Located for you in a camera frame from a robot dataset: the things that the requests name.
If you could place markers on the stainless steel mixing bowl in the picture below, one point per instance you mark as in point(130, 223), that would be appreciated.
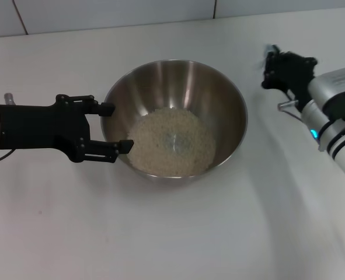
point(207, 96)

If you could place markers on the white rice grains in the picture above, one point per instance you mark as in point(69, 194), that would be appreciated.
point(154, 146)

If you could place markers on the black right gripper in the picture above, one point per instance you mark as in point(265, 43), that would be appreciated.
point(296, 76)

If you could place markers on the silver metal connector plug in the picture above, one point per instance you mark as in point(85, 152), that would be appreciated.
point(287, 105)
point(9, 99)

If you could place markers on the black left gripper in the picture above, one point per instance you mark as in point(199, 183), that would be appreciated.
point(43, 128)

